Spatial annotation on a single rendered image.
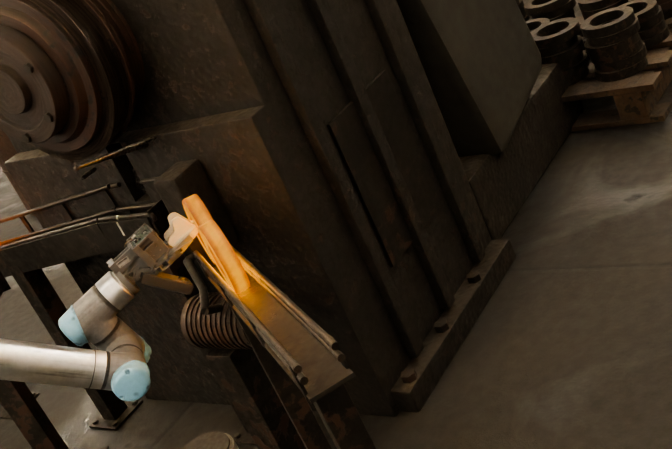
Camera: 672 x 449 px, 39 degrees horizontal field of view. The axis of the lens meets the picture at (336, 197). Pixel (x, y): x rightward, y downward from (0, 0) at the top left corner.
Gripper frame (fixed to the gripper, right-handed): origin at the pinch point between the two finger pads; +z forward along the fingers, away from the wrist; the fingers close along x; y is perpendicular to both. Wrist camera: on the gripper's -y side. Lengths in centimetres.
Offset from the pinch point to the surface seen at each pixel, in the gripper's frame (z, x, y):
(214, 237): 0.0, -19.6, 3.3
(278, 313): -1.0, -37.7, -8.4
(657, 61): 151, 82, -104
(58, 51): 3.2, 28.6, 40.9
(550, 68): 125, 100, -86
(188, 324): -18.5, 13.5, -21.1
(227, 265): -1.9, -22.8, -1.4
